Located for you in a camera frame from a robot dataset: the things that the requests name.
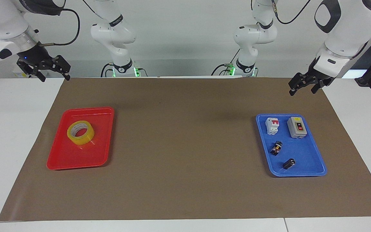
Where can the small black connector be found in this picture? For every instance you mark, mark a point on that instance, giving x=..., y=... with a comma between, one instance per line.
x=289, y=164

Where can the yellow tape roll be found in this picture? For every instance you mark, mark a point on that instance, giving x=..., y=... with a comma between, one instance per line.
x=89, y=135

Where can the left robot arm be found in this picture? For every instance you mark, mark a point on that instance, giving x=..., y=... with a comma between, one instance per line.
x=343, y=35

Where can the grey switch box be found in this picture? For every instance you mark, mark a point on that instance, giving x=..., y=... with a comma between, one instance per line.
x=296, y=127

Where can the blue plastic tray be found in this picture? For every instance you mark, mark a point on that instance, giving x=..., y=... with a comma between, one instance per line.
x=304, y=158

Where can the red plastic tray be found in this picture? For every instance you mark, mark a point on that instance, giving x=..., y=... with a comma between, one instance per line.
x=76, y=158

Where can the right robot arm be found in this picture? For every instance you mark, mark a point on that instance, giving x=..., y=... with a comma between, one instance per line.
x=5, y=24

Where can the small black toy figure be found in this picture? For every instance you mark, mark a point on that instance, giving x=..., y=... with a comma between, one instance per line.
x=276, y=148

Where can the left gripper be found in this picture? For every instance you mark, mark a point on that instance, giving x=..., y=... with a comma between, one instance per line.
x=317, y=74

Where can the white red circuit breaker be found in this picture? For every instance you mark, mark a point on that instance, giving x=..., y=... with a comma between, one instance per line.
x=273, y=126

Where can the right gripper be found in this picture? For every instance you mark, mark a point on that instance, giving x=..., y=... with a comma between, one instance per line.
x=34, y=55

